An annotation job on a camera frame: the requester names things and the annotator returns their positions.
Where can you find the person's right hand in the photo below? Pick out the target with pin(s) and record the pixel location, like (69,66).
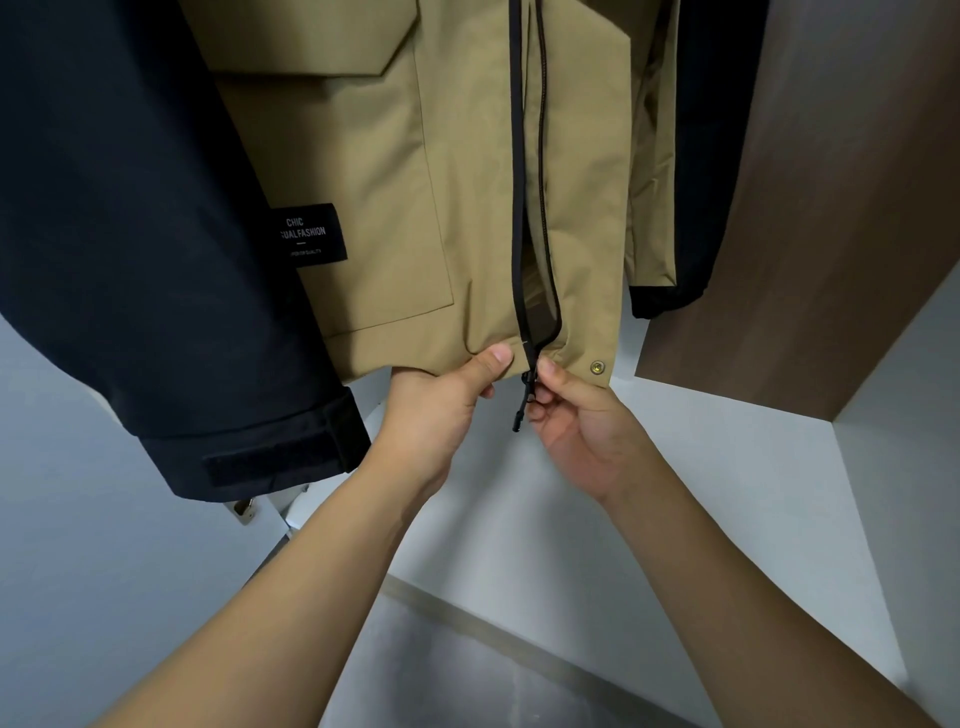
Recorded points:
(593,435)

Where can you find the person's left hand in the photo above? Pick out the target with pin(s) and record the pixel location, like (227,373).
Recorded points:
(428,428)

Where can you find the white wardrobe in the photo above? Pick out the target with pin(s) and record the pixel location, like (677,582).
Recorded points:
(720,510)

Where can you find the khaki and black jacket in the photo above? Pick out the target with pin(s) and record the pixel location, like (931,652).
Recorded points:
(375,180)

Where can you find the white wardrobe door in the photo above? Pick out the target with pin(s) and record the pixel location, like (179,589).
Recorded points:
(60,525)

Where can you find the person's left forearm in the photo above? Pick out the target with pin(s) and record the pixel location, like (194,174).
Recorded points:
(255,645)

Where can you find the person's right forearm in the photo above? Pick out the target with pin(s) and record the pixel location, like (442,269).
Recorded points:
(735,630)

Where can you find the metal door hinge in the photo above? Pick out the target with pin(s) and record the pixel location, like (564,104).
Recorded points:
(267,510)

